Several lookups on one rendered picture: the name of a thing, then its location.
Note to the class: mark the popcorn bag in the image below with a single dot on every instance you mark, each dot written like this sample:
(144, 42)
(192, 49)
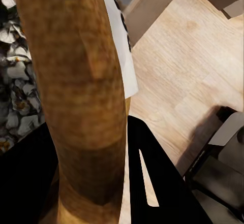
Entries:
(81, 55)

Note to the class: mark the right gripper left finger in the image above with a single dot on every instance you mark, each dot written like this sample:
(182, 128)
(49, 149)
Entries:
(26, 174)

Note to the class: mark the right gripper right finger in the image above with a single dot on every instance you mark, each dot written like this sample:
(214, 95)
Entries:
(177, 203)

